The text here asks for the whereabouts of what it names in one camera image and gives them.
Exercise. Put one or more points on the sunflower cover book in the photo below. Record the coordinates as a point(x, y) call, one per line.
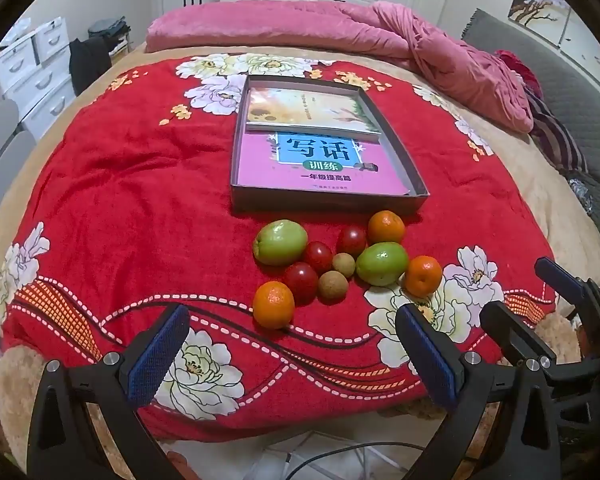
point(305, 110)

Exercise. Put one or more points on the black clothing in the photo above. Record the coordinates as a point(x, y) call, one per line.
point(87, 60)

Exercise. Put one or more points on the striped pillow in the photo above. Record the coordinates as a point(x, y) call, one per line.
point(560, 135)

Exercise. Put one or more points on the pink book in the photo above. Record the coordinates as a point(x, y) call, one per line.
point(260, 170)

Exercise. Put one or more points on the orange mandarin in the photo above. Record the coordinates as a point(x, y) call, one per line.
point(386, 226)
point(423, 275)
point(273, 305)

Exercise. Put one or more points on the red floral blanket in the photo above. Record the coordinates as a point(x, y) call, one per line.
point(130, 210)

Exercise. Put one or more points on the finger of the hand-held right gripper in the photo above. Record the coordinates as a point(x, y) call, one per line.
point(510, 332)
point(555, 272)

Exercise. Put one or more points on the pile of folded clothes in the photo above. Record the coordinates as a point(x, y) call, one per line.
point(107, 27)

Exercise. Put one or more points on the green jujube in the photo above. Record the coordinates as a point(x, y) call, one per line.
point(280, 242)
point(382, 264)

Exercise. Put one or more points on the brown longan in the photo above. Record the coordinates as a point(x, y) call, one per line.
point(343, 264)
point(333, 286)

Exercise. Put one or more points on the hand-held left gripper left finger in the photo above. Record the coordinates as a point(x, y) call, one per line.
point(157, 355)

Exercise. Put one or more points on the floral wall painting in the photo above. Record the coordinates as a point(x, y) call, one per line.
point(535, 0)

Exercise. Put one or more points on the grey quilted headboard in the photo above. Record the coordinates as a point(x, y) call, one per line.
point(580, 100)

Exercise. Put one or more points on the pink quilt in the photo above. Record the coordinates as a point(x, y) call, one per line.
point(280, 25)

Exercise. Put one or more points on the grey patterned cloth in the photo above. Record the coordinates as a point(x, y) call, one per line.
point(580, 195)

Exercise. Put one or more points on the red cherry tomato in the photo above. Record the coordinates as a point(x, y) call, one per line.
point(301, 282)
point(318, 256)
point(351, 239)

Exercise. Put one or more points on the red cloth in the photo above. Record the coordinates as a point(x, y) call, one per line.
point(517, 67)

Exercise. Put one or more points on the white drawer cabinet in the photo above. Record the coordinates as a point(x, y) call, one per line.
point(30, 75)

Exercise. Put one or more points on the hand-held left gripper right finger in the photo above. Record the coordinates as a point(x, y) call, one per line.
point(425, 355)

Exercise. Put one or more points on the beige bed sheet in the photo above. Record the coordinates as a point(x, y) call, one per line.
point(530, 185)

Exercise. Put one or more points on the grey cardboard tray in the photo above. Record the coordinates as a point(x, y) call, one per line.
point(330, 202)

